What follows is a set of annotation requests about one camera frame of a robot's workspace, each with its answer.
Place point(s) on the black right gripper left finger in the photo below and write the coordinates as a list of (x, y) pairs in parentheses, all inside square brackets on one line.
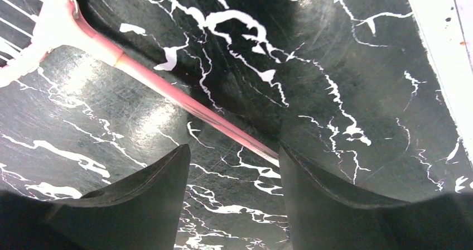
[(140, 211)]

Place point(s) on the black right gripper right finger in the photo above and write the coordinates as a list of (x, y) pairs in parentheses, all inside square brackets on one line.
[(326, 212)]

